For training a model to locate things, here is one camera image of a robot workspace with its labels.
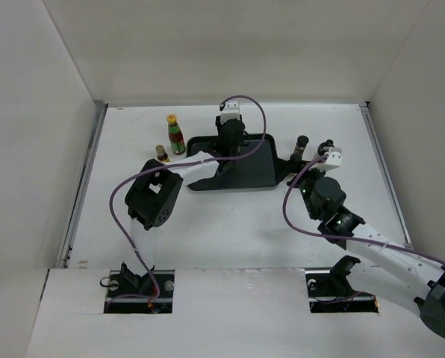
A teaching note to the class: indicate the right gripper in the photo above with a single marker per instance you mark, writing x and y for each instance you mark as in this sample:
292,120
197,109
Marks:
284,167

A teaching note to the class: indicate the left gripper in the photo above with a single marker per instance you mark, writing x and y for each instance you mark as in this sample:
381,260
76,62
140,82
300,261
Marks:
219,125

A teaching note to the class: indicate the red chili sauce bottle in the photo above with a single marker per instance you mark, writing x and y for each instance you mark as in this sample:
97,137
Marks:
175,134

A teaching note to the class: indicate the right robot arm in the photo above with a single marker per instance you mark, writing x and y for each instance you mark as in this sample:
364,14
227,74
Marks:
374,263

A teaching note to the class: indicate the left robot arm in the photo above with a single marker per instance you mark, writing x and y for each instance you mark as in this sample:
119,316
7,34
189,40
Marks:
151,198

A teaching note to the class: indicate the black plastic tray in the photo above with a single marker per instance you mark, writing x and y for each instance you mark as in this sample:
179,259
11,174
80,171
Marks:
252,172

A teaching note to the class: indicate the far black cap spice jar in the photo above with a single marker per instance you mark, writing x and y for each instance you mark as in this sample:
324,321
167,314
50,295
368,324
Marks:
301,144

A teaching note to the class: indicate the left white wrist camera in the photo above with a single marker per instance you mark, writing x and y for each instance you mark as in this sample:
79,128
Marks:
229,110

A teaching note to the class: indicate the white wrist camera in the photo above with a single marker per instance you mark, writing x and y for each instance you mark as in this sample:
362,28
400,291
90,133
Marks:
229,110
333,159

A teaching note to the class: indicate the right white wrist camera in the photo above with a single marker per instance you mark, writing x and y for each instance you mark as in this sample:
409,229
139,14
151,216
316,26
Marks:
333,159

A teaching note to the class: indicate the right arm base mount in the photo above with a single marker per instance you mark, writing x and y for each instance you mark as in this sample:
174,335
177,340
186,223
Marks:
329,290

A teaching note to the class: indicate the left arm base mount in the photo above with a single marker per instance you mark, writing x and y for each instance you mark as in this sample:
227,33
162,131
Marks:
129,293

